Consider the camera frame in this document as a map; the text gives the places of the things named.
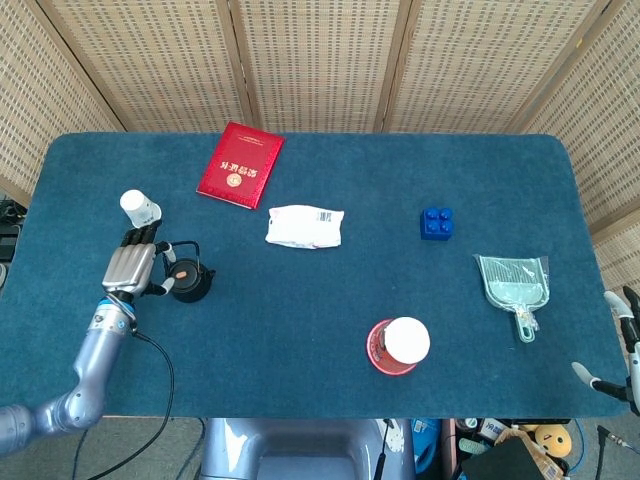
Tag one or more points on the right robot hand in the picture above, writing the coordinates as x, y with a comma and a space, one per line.
632, 370

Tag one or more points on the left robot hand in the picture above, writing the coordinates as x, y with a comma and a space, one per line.
127, 267

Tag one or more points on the black teapot lid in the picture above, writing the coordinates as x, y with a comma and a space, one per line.
182, 274

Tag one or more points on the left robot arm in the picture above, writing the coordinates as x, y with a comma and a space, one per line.
85, 370

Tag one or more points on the black kettle bottle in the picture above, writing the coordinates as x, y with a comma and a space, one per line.
192, 285

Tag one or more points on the white paper cup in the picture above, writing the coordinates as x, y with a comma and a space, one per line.
142, 210

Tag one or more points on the yellow emoji plush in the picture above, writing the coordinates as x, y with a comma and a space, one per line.
552, 440

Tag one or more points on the green dustpan in plastic bag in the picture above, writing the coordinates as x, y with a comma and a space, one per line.
515, 287

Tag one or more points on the red certificate book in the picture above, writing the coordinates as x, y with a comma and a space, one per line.
240, 167

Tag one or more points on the black box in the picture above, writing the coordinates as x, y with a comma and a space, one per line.
495, 462

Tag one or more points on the white wet wipes packet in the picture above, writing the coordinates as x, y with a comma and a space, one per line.
302, 227

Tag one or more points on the blue table cloth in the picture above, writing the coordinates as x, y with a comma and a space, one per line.
320, 325

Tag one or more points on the blue plastic container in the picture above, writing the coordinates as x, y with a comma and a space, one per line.
427, 445

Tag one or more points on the red instant noodle cup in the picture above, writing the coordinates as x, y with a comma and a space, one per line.
400, 347

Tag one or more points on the blue building block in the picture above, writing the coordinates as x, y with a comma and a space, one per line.
437, 225

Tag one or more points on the grey robot torso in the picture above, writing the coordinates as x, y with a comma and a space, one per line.
300, 450

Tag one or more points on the woven folding screen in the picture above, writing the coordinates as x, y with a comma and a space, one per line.
320, 60

